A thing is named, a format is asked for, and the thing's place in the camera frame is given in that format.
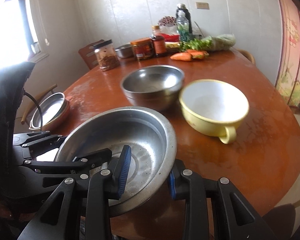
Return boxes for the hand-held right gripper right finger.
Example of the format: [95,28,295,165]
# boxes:
[168,160,278,240]

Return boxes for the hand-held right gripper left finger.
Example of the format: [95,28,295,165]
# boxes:
[17,145,132,240]

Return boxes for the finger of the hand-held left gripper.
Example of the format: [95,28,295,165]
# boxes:
[24,148,113,188]
[13,131,67,151]

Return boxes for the steel plate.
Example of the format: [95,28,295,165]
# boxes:
[31,92,66,129]

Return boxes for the large steel basin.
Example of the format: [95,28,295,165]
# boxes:
[54,106,178,217]

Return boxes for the orange plastic plate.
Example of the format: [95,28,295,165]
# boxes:
[44,99,71,131]

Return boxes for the yellow bowl with handle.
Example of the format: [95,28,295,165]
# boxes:
[179,79,250,144]

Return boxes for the bentwood chair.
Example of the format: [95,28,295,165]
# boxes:
[236,49,256,64]
[21,84,58,125]

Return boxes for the wooden chair slatted back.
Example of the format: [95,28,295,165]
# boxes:
[78,39,104,70]

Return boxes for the window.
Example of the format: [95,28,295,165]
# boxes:
[0,0,49,63]

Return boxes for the clear jar black lid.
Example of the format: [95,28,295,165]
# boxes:
[93,39,121,71]

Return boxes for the small steel bowl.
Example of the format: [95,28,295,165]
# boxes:
[114,43,133,59]

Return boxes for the jar with orange lid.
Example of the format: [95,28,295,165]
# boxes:
[130,37,154,61]

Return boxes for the dark sauce bottle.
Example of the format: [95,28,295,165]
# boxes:
[150,25,167,57]

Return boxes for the red box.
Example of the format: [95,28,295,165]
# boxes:
[160,32,181,43]

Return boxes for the bag of green vegetables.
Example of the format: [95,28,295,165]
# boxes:
[179,34,237,52]

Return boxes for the white plastic bag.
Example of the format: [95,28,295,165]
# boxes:
[160,25,178,34]

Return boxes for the clear bottle green contents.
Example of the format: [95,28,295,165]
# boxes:
[176,10,190,42]

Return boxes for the black thermos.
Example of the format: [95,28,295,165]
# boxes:
[175,4,192,34]

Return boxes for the pink cartoon door curtain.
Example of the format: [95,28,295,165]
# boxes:
[272,0,300,108]

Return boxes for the black cable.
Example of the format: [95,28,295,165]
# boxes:
[24,92,43,128]

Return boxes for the metal utensil handle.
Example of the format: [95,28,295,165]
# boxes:
[194,21,203,37]

